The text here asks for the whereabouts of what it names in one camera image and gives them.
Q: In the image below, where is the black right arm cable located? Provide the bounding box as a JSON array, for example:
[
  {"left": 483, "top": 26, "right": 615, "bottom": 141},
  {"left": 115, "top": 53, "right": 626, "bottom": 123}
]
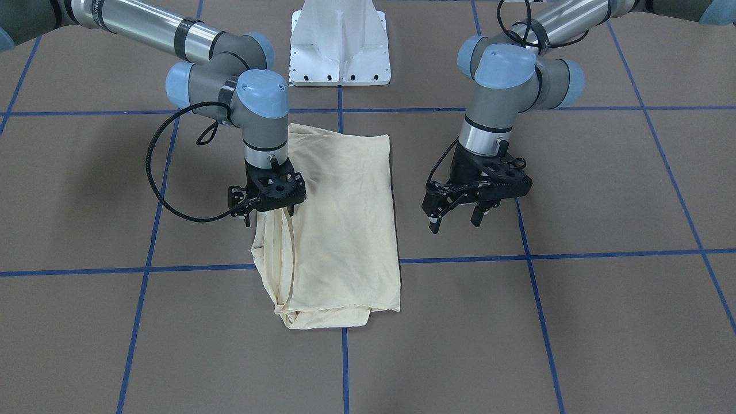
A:
[{"left": 145, "top": 101, "right": 254, "bottom": 224}]

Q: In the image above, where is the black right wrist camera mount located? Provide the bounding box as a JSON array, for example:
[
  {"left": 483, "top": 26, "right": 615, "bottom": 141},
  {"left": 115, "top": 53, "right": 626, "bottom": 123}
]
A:
[{"left": 246, "top": 168, "right": 306, "bottom": 212}]

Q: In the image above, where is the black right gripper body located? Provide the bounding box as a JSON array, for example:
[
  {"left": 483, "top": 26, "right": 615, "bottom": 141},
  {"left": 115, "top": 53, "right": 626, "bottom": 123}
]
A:
[{"left": 229, "top": 159, "right": 300, "bottom": 214}]

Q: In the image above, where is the white pedestal column base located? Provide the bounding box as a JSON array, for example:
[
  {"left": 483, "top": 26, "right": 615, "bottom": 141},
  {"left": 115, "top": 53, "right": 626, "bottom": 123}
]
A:
[{"left": 289, "top": 1, "right": 392, "bottom": 87}]

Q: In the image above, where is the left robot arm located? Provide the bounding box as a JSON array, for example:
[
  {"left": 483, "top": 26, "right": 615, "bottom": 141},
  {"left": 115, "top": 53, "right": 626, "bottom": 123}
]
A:
[{"left": 421, "top": 1, "right": 734, "bottom": 233}]

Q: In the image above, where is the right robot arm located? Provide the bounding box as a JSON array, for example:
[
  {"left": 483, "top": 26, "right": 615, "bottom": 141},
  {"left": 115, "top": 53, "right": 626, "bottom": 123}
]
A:
[{"left": 1, "top": 1, "right": 306, "bottom": 225}]

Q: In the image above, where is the beige long-sleeve printed shirt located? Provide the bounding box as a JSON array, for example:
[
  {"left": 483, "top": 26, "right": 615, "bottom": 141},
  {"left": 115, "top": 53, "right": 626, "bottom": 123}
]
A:
[{"left": 251, "top": 123, "right": 401, "bottom": 330}]

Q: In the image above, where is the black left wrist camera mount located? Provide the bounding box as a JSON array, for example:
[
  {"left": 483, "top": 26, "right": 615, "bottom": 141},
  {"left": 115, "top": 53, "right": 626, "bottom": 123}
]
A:
[{"left": 477, "top": 155, "right": 533, "bottom": 210}]

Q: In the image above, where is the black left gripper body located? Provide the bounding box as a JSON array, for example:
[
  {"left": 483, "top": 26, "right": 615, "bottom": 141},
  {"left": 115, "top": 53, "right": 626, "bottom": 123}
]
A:
[{"left": 421, "top": 141, "right": 507, "bottom": 217}]

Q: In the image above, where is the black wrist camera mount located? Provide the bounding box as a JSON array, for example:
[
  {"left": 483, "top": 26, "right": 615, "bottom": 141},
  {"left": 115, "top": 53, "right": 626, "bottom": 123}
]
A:
[
  {"left": 246, "top": 168, "right": 306, "bottom": 212},
  {"left": 477, "top": 155, "right": 533, "bottom": 210}
]

